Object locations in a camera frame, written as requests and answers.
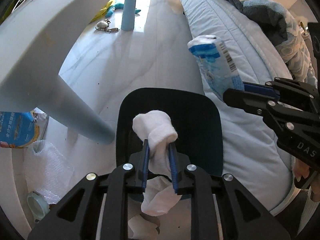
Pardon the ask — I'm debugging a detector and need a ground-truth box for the dark plastic waste bin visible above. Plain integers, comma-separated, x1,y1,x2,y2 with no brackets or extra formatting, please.
116,87,224,202

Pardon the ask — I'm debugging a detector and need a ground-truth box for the person's right hand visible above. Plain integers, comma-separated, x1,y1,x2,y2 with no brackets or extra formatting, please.
292,158,310,183

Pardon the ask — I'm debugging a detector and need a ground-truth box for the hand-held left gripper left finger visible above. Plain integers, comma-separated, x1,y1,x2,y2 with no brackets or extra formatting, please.
27,140,151,240

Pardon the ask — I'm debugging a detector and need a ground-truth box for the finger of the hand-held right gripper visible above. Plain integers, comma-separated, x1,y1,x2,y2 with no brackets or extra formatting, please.
243,77,318,101
223,88,318,131

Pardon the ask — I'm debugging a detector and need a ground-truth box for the blue patterned fleece blanket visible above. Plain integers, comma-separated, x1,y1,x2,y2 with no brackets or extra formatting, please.
185,0,320,81

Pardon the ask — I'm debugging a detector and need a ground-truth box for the light blue table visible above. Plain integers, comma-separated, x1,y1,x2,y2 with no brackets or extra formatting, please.
0,0,138,146

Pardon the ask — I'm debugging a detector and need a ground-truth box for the bed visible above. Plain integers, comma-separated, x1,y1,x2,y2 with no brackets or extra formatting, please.
165,0,320,216

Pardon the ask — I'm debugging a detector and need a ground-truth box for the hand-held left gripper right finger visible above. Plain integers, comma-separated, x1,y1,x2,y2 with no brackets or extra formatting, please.
168,142,291,240

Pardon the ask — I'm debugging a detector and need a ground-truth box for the plush keychain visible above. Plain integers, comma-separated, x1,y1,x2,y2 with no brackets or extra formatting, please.
95,18,121,34

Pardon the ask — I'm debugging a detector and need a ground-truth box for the blue printed bag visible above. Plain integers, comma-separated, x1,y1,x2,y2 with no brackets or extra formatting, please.
0,110,38,150

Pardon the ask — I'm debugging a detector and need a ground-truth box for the blue white tissue packet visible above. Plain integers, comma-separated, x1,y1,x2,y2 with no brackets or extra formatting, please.
187,35,245,99

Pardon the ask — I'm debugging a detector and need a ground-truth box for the clear bubble wrap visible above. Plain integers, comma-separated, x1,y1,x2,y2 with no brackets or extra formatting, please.
23,140,76,203

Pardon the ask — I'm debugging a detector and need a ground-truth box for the blue plush toy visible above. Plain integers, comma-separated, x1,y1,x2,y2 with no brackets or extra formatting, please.
105,1,142,18

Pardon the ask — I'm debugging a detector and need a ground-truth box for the yellow and teal toy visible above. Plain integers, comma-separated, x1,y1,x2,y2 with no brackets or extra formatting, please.
88,0,118,23

